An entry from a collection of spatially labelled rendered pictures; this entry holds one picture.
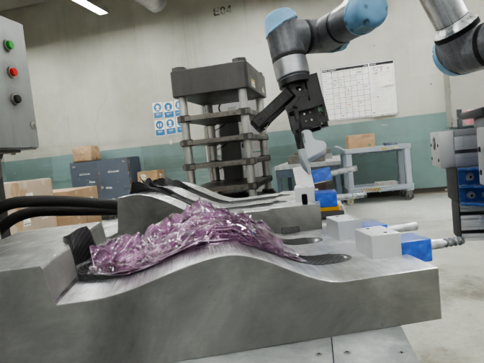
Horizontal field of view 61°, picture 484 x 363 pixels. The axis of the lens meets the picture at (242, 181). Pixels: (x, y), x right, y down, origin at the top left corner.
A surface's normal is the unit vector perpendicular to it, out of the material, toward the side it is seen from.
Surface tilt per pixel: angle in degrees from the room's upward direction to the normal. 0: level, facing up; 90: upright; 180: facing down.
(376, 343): 0
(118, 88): 90
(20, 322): 90
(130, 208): 90
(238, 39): 90
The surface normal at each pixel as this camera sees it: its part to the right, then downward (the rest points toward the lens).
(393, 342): -0.11, -0.99
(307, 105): -0.19, -0.05
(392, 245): 0.13, 0.06
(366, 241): -0.99, 0.11
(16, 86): 0.98, -0.09
